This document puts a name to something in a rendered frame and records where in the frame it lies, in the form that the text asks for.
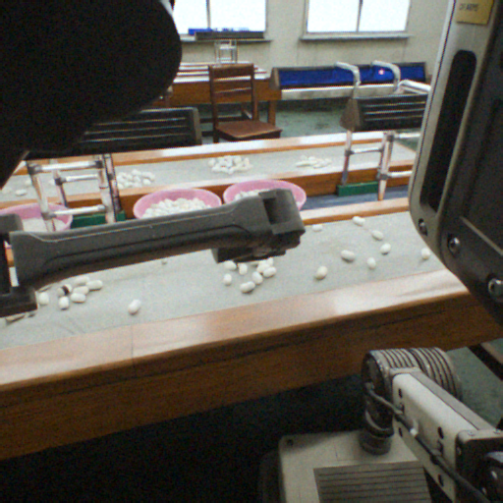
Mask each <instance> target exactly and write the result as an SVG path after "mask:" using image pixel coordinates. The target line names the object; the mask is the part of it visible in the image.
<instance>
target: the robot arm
mask: <svg viewBox="0 0 503 503"><path fill-rule="evenodd" d="M175 5H176V0H0V192H1V191H2V190H3V188H4V187H5V185H6V184H7V182H8V181H9V180H10V177H11V176H13V174H14V173H15V171H16V170H17V169H18V167H19V166H20V164H21V163H22V162H23V160H24V159H25V157H26V155H27V154H28V152H29V151H38V152H57V153H59V152H69V151H70V150H71V149H72V148H73V147H74V145H75V144H76V143H77V142H78V141H80V139H81V138H82V137H83V136H84V133H85V132H86V131H87V130H88V128H89V127H91V126H93V125H100V124H107V123H111V122H115V121H118V120H122V119H126V118H129V117H131V116H133V115H136V114H138V113H139V112H140V111H141V110H142V109H144V108H147V107H149V106H150V105H151V104H153V103H154V102H155V101H156V100H158V99H159V98H160V97H161V96H162V95H163V94H164V93H165V92H166V91H168V89H169V88H170V86H171V85H172V83H173V81H174V80H175V79H176V78H177V75H178V72H179V70H180V65H181V60H182V46H181V37H180V35H179V32H178V28H177V25H176V21H175V18H174V10H175ZM306 232H307V230H306V227H305V224H304V221H303V218H302V215H300V212H299V210H298V207H297V205H296V202H295V198H294V195H293V192H292V190H291V189H283V188H275V189H271V190H269V191H263V192H259V193H258V194H257V195H252V196H242V197H241V198H238V199H236V201H232V202H230V203H227V204H223V205H220V206H216V207H210V208H205V209H198V210H192V211H185V212H178V213H172V214H164V215H158V216H152V217H144V218H139V219H133V220H126V221H119V222H113V224H106V225H99V226H93V227H86V228H81V229H73V230H66V231H54V232H26V231H25V229H24V224H23V219H22V217H21V216H20V215H19V214H17V213H15V212H14V213H6V214H0V318H4V317H9V316H14V315H19V314H23V313H28V312H31V311H32V310H37V309H38V302H37V297H36V292H37V291H39V290H40V288H42V287H45V286H47V285H50V284H52V283H55V282H59V281H62V280H65V279H68V278H72V277H76V276H81V275H86V274H90V273H95V272H99V271H105V270H110V269H115V268H120V267H126V265H131V264H136V263H141V262H147V261H152V260H156V259H161V258H166V257H172V256H177V255H182V254H187V253H193V252H202V251H207V250H211V251H212V254H213V257H214V260H215V262H216V263H220V262H224V261H228V260H232V261H234V263H236V264H238V263H244V262H253V261H259V260H267V259H269V258H270V257H274V256H283V255H285V254H286V251H287V250H291V249H295V248H296V247H297V246H298V245H299V243H301V242H302V241H300V239H301V238H300V237H301V236H302V235H304V234H305V233H306ZM5 241H6V243H7V244H8V246H11V252H13V258H14V263H15V270H16V275H17V280H18V284H19V285H16V286H13V283H11V277H10V271H9V264H8V258H7V254H6V248H5Z"/></svg>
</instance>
